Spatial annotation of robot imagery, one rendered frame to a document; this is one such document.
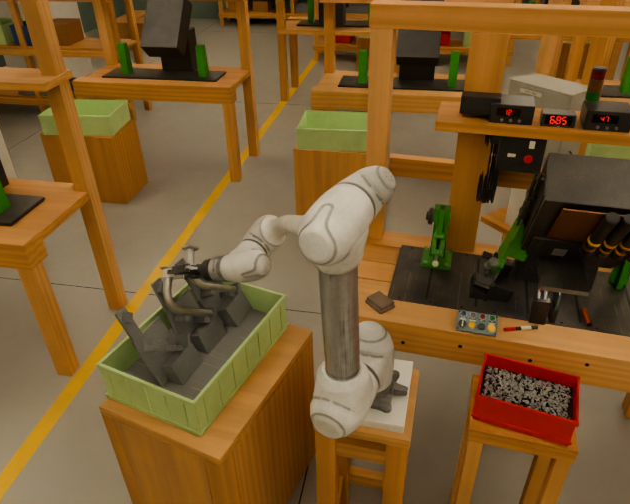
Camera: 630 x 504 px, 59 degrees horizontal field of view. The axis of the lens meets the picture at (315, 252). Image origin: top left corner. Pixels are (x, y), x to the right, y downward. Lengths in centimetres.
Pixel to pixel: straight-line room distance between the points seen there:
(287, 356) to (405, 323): 48
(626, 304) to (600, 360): 37
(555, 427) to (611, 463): 118
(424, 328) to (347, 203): 101
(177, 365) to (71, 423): 132
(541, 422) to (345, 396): 69
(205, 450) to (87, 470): 119
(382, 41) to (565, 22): 66
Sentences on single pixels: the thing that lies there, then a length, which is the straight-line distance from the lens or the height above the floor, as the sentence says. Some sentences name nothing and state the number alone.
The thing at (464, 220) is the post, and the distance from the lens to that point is 259.
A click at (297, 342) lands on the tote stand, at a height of 79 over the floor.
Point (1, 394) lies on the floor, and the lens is 361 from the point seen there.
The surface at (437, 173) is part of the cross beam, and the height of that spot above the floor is 122.
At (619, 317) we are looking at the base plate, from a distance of 246.
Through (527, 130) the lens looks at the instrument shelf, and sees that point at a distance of 229.
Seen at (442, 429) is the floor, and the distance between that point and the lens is 302.
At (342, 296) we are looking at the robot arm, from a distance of 138.
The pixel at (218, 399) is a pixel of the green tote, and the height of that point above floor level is 86.
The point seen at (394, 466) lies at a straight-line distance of 199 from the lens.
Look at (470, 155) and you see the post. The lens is 245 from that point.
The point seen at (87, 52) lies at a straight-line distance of 706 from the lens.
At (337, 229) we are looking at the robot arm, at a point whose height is 169.
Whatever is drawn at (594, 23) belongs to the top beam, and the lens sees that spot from 233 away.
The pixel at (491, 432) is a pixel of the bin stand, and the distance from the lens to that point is 201.
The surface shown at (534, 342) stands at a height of 90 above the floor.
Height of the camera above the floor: 232
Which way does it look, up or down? 34 degrees down
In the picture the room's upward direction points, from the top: 1 degrees counter-clockwise
